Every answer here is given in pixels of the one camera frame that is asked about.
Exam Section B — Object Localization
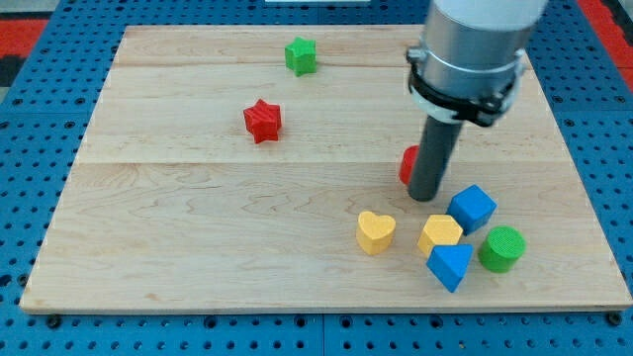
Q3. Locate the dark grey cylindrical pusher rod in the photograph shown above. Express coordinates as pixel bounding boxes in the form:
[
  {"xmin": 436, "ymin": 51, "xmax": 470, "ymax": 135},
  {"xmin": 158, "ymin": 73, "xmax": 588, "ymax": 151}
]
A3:
[{"xmin": 407, "ymin": 117, "xmax": 463, "ymax": 202}]

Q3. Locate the red circle block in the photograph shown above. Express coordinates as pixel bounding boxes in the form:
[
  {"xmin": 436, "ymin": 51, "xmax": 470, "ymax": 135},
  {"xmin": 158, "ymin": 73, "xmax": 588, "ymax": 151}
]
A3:
[{"xmin": 399, "ymin": 145, "xmax": 419, "ymax": 185}]

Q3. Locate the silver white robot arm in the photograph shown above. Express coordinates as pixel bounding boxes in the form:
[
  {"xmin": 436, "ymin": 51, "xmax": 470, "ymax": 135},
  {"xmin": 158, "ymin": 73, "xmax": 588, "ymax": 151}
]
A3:
[{"xmin": 406, "ymin": 0, "xmax": 547, "ymax": 202}]

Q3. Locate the yellow hexagon block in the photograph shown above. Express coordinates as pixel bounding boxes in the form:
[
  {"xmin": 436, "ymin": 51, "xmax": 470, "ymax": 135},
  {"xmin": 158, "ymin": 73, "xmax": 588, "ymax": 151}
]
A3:
[{"xmin": 417, "ymin": 215, "xmax": 463, "ymax": 257}]

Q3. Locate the blue cube block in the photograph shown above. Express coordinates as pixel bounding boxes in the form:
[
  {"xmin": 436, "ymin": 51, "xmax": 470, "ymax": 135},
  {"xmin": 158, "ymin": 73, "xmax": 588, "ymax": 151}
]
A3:
[{"xmin": 446, "ymin": 185, "xmax": 497, "ymax": 235}]

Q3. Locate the yellow heart block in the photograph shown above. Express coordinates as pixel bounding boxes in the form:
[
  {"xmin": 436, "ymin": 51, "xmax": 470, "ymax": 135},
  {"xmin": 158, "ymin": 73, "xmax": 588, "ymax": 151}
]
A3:
[{"xmin": 356, "ymin": 211, "xmax": 397, "ymax": 255}]

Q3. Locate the green cylinder block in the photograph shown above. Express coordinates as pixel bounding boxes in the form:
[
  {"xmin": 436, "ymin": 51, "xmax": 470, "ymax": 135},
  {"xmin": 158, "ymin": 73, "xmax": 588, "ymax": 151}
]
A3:
[{"xmin": 478, "ymin": 225, "xmax": 527, "ymax": 273}]

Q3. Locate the blue triangle block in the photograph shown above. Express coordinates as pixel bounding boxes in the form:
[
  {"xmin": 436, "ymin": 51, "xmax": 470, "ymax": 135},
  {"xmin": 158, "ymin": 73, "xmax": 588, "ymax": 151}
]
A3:
[{"xmin": 426, "ymin": 244, "xmax": 474, "ymax": 293}]

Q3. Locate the green star block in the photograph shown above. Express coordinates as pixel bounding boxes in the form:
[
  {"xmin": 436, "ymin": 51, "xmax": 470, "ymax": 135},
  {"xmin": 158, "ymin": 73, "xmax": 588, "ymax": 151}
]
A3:
[{"xmin": 285, "ymin": 37, "xmax": 317, "ymax": 76}]

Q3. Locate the red star block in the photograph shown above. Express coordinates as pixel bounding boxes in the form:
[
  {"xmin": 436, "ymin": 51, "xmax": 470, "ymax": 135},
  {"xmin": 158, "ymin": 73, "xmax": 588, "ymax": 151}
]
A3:
[{"xmin": 243, "ymin": 99, "xmax": 282, "ymax": 144}]

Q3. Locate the light wooden board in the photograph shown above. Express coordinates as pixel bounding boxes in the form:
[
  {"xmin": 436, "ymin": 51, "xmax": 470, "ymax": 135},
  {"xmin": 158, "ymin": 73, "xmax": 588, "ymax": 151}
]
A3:
[{"xmin": 20, "ymin": 26, "xmax": 632, "ymax": 314}]

